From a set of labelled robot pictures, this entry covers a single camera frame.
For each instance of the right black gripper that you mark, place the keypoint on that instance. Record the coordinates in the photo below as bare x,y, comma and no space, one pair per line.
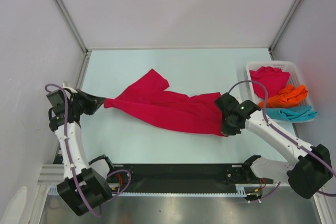
228,131

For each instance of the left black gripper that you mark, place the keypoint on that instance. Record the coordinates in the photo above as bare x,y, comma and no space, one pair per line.
94,102

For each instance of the magenta red t shirt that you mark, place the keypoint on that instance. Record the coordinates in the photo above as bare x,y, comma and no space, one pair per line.
273,79
149,101

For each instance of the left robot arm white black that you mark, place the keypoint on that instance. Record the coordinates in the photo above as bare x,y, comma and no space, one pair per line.
85,184

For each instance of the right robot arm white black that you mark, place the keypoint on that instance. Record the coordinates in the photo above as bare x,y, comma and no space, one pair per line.
306,168

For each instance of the teal t shirt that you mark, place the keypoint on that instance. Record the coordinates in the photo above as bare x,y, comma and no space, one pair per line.
297,114

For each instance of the orange t shirt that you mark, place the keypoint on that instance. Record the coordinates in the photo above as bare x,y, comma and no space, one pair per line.
288,97

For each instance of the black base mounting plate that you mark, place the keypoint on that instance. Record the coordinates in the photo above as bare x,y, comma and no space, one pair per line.
187,178

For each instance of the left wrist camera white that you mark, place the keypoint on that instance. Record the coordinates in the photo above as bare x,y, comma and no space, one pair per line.
68,89

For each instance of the white slotted cable duct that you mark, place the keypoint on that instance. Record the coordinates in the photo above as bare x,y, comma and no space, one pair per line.
239,192

